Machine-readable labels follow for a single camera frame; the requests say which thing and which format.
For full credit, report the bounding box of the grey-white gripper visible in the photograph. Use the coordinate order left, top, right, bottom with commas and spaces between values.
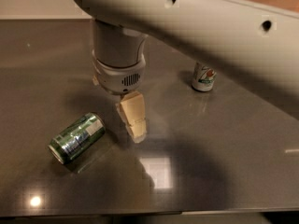
92, 52, 147, 144

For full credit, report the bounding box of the green soda can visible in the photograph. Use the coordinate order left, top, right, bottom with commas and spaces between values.
49, 112, 106, 164

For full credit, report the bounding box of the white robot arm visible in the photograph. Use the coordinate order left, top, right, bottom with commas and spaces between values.
73, 0, 299, 117

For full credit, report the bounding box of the silver 7up can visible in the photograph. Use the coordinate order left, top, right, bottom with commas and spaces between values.
192, 63, 217, 92

